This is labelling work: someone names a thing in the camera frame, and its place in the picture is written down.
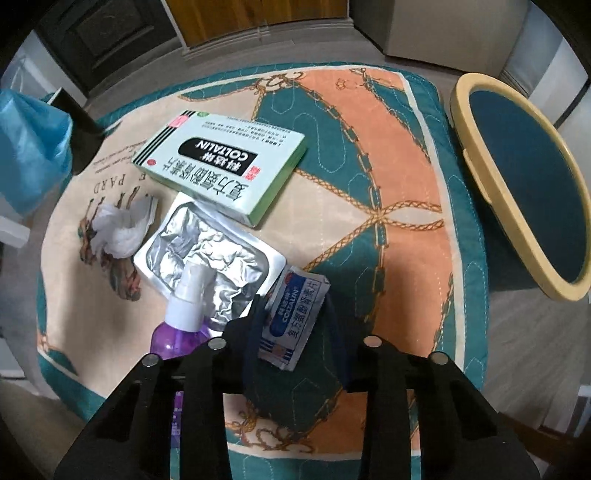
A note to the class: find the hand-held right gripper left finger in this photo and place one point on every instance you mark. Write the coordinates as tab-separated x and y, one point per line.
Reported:
251	350

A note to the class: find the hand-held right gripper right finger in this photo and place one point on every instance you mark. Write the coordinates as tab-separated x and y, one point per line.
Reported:
339	350

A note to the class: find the blue and white medicine sachet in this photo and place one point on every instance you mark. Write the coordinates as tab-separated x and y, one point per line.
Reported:
295	314

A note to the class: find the yellow rimmed blue trash bin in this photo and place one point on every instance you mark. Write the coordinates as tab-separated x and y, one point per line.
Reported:
526	175

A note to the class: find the purple spray bottle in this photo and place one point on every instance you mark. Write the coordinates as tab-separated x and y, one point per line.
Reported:
184	323

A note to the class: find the silver foil blister tray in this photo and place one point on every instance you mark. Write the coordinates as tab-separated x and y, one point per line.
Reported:
207	249

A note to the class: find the teal and orange quilted mat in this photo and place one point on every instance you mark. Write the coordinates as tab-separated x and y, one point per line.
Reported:
392	184

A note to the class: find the crumpled white tissue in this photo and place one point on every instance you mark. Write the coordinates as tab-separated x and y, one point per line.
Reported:
120	230

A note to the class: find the green and white medicine box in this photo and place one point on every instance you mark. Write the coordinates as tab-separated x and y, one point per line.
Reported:
221	161

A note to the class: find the white flat object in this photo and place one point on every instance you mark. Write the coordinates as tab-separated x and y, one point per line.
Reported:
11	230

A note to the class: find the blue plastic bag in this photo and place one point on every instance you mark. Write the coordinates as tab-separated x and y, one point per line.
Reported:
32	138

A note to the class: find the wooden cabinet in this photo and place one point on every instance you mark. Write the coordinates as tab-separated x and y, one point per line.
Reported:
254	18

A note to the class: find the grey refrigerator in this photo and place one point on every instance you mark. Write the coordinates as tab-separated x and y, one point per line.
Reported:
438	27

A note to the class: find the dark panel door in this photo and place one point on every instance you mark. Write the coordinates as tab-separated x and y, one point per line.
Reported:
106	37

